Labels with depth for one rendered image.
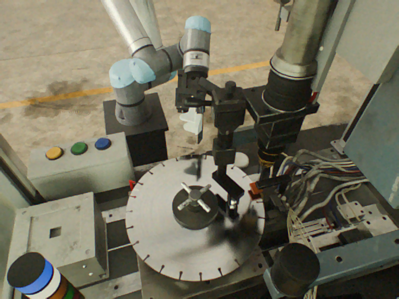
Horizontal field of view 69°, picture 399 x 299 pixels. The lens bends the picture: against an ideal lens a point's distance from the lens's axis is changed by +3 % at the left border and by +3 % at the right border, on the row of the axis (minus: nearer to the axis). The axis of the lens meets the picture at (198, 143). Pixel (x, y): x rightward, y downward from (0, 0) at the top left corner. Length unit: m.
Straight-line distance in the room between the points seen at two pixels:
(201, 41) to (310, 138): 0.61
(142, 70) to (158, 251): 0.49
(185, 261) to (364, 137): 0.41
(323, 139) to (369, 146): 0.76
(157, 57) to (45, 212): 0.51
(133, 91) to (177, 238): 0.63
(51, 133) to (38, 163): 1.50
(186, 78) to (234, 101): 0.34
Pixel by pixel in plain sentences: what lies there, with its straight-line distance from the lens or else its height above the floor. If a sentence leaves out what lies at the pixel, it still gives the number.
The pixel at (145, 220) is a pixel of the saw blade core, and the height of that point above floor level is 0.95.
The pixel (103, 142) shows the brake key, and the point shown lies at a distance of 0.93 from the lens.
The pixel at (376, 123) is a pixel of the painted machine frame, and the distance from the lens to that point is 0.44.
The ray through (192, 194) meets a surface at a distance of 0.65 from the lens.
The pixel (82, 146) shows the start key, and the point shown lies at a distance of 0.94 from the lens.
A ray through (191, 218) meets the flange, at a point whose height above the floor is 0.96.
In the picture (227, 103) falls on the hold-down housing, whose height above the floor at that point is 1.25.
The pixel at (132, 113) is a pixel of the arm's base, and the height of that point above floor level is 0.80.
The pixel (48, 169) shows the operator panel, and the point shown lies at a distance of 0.93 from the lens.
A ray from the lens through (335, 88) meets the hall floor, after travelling 2.89.
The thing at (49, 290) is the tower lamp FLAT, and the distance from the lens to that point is 0.51.
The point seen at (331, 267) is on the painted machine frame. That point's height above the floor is 1.05.
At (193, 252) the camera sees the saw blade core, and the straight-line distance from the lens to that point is 0.65.
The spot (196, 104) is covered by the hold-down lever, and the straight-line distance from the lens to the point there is 0.53.
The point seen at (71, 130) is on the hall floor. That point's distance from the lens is 2.42.
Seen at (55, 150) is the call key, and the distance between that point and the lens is 0.96.
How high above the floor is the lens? 1.55
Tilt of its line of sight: 47 degrees down
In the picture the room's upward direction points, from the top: straight up
